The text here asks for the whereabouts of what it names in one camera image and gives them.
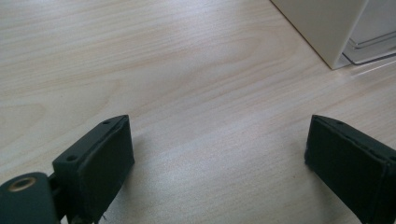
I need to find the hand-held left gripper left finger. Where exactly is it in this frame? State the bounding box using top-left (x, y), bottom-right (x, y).
top-left (51, 114), bottom-right (135, 224)

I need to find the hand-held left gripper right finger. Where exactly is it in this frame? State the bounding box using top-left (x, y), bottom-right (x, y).
top-left (304, 114), bottom-right (396, 224)

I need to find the clear plastic drawer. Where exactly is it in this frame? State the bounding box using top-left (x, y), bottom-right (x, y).
top-left (341, 29), bottom-right (396, 66)

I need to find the white cabinet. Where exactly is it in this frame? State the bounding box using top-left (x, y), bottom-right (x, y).
top-left (270, 0), bottom-right (396, 71)

